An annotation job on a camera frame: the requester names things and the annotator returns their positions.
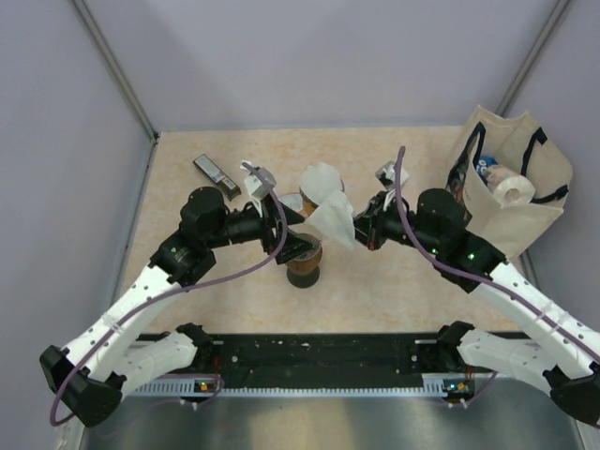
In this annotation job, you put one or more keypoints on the white paper roll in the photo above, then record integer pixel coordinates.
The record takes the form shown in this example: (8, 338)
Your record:
(513, 191)

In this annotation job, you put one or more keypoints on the blue snack package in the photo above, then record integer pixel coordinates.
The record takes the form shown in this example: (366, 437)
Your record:
(483, 164)

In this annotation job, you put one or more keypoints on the white coffee filter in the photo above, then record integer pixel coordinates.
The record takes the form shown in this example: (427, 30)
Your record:
(318, 182)
(333, 219)

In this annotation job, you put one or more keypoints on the red rimmed glass carafe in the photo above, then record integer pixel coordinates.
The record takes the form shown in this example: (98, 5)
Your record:
(303, 281)

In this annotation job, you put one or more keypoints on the black toothpaste box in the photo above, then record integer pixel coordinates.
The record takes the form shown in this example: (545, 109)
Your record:
(219, 178)

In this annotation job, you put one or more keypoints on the pink liquid bottle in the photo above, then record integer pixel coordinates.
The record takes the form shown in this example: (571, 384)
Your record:
(294, 201)

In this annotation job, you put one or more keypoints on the beige canvas tote bag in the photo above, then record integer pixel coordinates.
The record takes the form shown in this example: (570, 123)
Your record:
(521, 146)

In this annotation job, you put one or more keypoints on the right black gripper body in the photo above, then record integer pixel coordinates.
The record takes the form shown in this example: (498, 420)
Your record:
(382, 221)

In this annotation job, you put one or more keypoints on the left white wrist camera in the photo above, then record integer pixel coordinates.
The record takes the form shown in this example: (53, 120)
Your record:
(257, 182)

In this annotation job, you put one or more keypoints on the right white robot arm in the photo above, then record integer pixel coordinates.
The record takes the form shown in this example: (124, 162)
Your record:
(561, 356)

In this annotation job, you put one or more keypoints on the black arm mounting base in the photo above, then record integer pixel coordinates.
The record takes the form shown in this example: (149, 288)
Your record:
(320, 361)

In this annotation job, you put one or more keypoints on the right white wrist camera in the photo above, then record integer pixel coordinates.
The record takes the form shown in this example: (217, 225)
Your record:
(386, 175)

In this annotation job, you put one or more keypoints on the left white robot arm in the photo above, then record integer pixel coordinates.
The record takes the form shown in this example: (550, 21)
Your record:
(93, 373)

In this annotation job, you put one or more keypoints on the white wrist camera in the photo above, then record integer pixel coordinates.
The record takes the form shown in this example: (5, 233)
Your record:
(257, 182)
(386, 175)

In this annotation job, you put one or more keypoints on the white slotted cable duct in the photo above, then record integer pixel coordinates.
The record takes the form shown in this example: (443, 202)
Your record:
(203, 387)

